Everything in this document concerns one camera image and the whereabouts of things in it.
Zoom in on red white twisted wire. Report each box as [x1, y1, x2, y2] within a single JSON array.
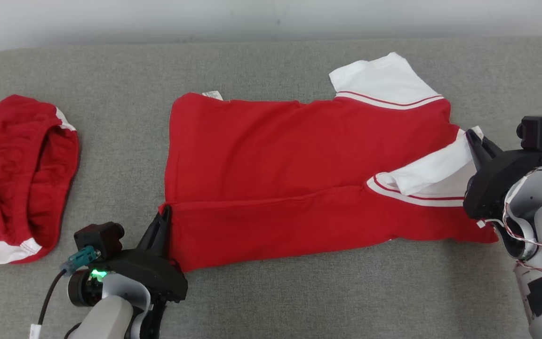
[[501, 169, 542, 289]]

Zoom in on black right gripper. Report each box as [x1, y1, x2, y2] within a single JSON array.
[[463, 128, 542, 222]]

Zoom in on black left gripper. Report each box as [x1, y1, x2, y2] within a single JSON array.
[[106, 205, 188, 339]]

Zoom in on grey fabric sofa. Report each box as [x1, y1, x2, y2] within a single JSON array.
[[0, 37, 542, 339]]

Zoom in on red shirt white sleeves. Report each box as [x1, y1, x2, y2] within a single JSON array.
[[158, 52, 499, 273]]

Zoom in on red shorts white trim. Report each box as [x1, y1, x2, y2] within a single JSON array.
[[0, 94, 80, 265]]

